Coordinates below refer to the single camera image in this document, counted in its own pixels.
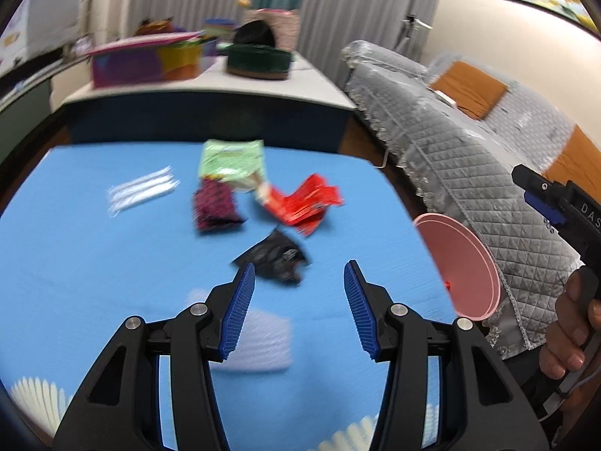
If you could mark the white foam net sleeve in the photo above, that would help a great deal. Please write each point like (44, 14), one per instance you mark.
(263, 338)

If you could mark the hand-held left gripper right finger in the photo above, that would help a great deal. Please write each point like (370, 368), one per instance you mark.
(359, 310)

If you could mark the dark green bowl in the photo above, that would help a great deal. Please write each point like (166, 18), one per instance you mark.
(258, 62)

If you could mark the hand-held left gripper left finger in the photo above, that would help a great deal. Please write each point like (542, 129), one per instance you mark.
(237, 310)

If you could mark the clear plastic wrapper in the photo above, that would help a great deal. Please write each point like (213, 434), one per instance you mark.
(141, 190)

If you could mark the standing air conditioner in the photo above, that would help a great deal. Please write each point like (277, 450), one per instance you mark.
(110, 0)

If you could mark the green snack packet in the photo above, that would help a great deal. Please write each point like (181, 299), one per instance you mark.
(230, 159)

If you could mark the stack of coloured bowls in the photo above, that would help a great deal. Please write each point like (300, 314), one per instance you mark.
(219, 27)

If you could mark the black hat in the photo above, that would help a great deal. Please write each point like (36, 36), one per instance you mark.
(253, 35)

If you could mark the sofa with grey quilted cover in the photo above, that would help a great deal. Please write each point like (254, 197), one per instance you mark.
(446, 150)

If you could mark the white standing garment steamer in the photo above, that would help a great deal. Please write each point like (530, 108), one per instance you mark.
(413, 26)

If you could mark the dark red snack packet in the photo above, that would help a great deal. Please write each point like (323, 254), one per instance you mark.
(213, 204)

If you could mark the television cabinet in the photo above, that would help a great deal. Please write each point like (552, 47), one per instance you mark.
(28, 108)

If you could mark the pink plastic bin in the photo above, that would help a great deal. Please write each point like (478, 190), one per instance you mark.
(458, 263)

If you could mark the white top coffee table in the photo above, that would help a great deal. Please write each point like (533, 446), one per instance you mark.
(300, 87)

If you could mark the white power strip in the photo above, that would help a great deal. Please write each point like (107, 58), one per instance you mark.
(447, 98)

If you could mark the black wrapper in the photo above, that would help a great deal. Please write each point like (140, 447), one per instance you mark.
(277, 253)

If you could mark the television with grey cover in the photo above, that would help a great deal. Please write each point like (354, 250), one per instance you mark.
(47, 19)

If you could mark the colourful box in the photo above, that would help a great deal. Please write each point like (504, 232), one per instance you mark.
(136, 65)

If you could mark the blue table mat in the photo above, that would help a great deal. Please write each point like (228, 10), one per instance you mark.
(117, 268)

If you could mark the orange cushion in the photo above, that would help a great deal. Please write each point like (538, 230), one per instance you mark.
(469, 89)
(577, 155)

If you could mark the pink quilted basket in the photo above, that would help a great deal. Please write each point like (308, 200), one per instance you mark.
(286, 28)

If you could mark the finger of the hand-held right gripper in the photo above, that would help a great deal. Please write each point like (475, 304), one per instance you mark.
(544, 204)

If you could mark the brown ornament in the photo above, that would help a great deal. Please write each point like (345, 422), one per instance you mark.
(152, 27)

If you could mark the person's right hand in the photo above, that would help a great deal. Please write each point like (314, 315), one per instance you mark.
(561, 338)

